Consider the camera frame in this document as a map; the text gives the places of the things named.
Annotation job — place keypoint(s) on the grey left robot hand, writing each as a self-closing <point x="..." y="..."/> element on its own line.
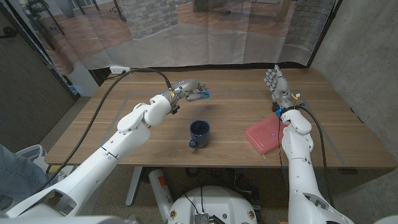
<point x="188" y="86"/>

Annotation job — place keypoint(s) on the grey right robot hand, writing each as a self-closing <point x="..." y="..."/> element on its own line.
<point x="280" y="88"/>

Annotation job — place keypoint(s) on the teal toy phone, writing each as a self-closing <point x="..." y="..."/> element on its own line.
<point x="205" y="93"/>

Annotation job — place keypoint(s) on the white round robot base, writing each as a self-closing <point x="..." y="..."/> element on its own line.
<point x="217" y="205"/>

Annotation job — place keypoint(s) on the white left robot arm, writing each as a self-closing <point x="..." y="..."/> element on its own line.
<point x="102" y="158"/>

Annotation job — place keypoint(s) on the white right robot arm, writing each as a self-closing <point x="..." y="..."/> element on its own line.
<point x="303" y="174"/>

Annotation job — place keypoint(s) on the pink plastic box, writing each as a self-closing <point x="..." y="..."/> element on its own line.
<point x="262" y="135"/>

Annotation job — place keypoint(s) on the printed room backdrop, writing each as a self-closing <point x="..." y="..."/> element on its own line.
<point x="186" y="37"/>

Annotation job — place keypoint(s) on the dark blue mug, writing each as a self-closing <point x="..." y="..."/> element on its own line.
<point x="200" y="137"/>

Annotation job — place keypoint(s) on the white power strip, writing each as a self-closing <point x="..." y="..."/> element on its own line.
<point x="119" y="69"/>

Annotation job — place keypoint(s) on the white cylinder with orange label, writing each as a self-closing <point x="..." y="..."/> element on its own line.
<point x="160" y="189"/>

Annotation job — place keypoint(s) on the white table leg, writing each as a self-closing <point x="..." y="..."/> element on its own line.
<point x="133" y="186"/>

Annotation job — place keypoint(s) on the grey electronics module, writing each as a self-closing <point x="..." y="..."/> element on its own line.
<point x="201" y="219"/>

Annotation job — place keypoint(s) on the white sneaker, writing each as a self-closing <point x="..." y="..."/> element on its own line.
<point x="37" y="154"/>

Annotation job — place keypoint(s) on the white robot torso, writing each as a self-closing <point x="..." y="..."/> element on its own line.
<point x="62" y="220"/>

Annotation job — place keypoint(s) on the person's leg in jeans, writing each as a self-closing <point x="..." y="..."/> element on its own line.
<point x="18" y="180"/>

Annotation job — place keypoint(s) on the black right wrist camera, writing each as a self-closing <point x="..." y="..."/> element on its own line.
<point x="275" y="106"/>

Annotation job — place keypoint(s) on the black backdrop frame pole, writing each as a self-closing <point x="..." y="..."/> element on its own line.
<point x="49" y="62"/>
<point x="325" y="31"/>

